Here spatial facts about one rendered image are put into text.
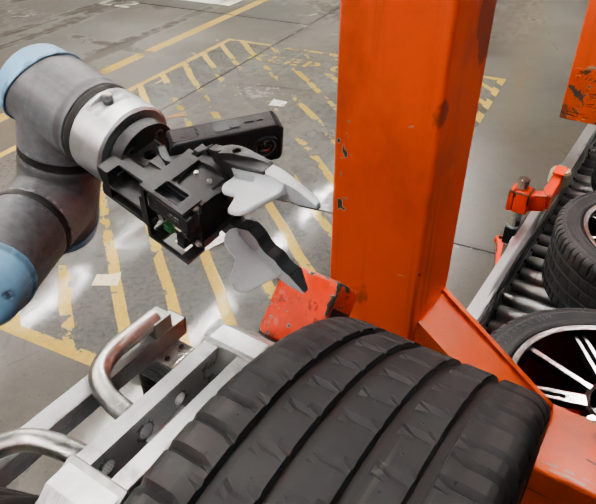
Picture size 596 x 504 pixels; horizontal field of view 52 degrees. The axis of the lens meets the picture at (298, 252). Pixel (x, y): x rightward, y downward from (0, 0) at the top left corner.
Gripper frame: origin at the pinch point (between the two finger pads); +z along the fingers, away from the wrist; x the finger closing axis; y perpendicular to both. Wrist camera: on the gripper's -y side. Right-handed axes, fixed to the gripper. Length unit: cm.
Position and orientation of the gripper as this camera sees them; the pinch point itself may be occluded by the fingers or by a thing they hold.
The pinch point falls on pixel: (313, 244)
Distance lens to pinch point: 54.1
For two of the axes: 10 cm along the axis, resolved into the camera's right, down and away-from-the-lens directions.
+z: 7.8, 5.3, -3.3
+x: 0.7, -6.1, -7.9
